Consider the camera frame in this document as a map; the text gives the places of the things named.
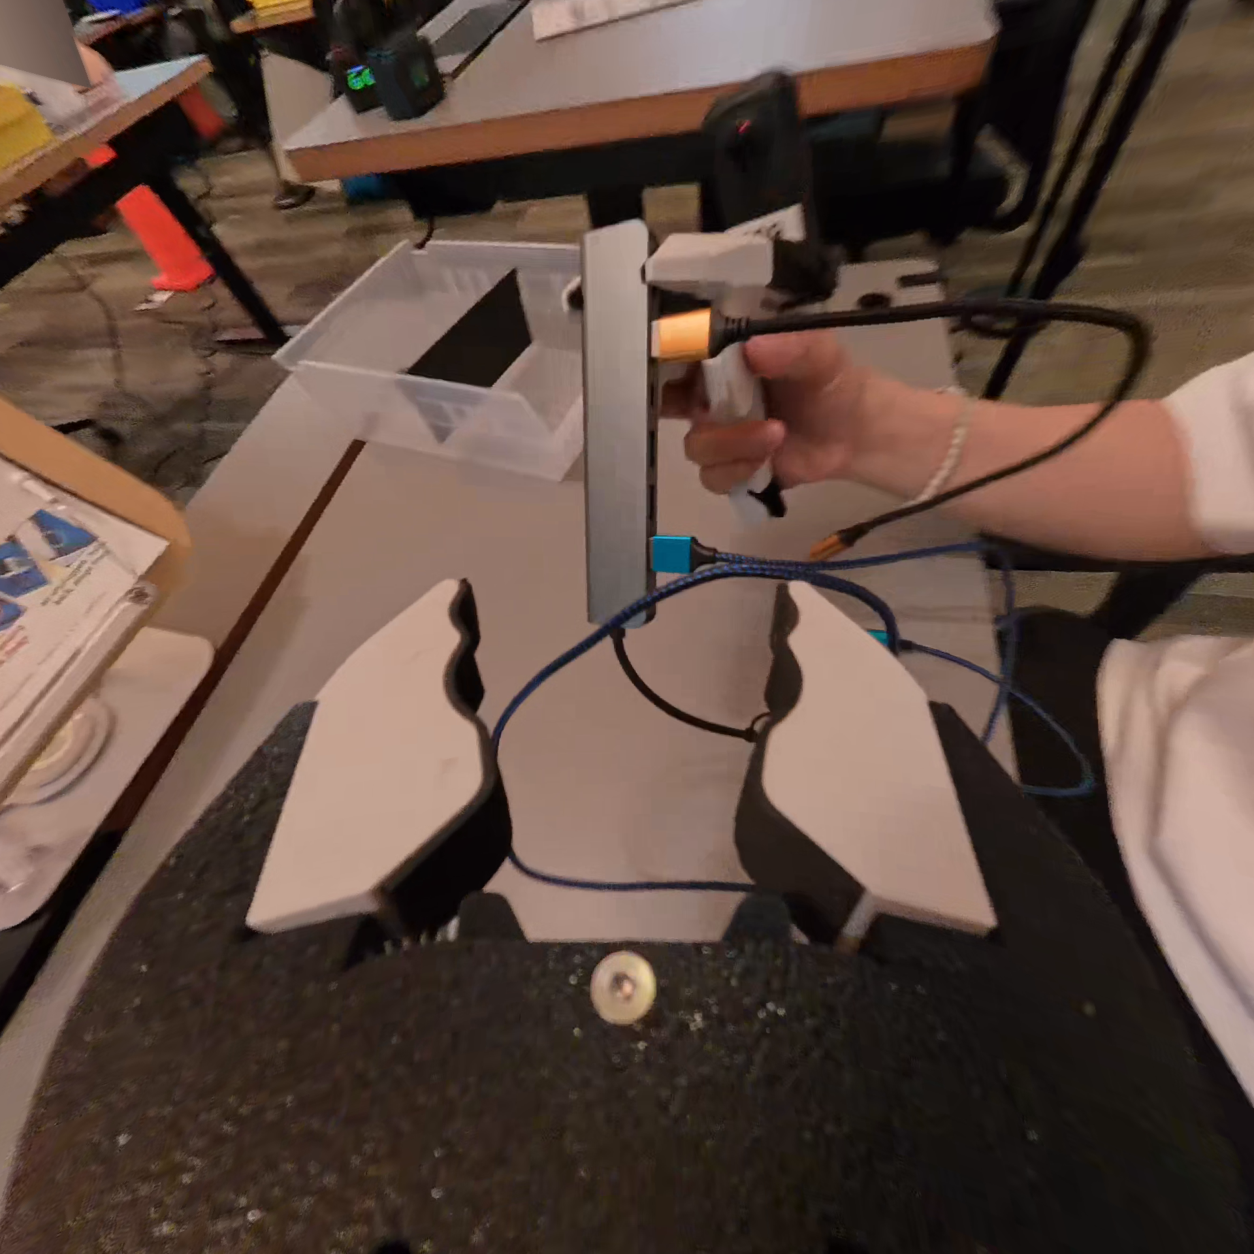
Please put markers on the person's right forearm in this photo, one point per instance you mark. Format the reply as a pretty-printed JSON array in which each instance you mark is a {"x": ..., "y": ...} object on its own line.
[{"x": 1059, "y": 471}]

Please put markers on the person in white shirt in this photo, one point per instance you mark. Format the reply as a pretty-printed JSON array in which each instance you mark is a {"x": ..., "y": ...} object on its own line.
[{"x": 1196, "y": 784}]

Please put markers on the orange traffic cone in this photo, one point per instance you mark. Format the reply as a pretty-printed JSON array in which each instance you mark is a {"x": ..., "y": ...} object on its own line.
[{"x": 167, "y": 245}]

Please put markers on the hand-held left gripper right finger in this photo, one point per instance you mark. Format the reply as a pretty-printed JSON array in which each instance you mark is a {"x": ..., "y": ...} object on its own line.
[{"x": 872, "y": 784}]

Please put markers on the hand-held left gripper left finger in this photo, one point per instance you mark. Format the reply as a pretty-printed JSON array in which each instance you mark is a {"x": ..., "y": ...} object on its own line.
[{"x": 373, "y": 784}]

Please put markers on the black bin divider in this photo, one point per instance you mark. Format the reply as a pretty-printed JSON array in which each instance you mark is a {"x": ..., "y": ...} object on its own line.
[{"x": 481, "y": 333}]

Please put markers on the person's right hand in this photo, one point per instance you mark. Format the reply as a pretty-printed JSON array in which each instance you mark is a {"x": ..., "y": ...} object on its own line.
[{"x": 823, "y": 413}]

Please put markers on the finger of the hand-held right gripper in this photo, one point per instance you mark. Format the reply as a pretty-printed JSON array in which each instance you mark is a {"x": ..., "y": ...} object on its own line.
[{"x": 715, "y": 271}]

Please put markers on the illustrated instruction board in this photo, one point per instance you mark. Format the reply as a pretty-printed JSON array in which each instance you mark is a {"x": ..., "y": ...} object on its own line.
[{"x": 60, "y": 569}]

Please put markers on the black device with green screen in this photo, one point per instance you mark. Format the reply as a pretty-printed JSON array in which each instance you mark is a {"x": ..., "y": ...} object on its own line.
[{"x": 402, "y": 75}]

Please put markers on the clear plastic bin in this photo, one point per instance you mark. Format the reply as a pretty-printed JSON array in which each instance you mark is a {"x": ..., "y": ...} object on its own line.
[{"x": 393, "y": 421}]

